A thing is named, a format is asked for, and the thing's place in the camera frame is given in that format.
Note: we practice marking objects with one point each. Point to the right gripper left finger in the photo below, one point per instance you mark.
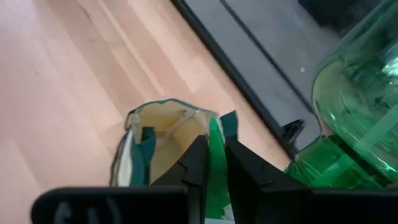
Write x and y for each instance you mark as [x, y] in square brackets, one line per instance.
[192, 186]

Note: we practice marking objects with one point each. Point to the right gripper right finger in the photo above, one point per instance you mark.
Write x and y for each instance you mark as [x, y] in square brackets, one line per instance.
[258, 193]

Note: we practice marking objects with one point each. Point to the beige green-trimmed gardening bag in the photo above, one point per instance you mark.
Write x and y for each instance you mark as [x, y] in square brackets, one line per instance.
[168, 124]

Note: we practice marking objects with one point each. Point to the green plastic spray bottle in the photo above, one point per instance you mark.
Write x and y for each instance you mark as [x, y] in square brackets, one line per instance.
[357, 102]

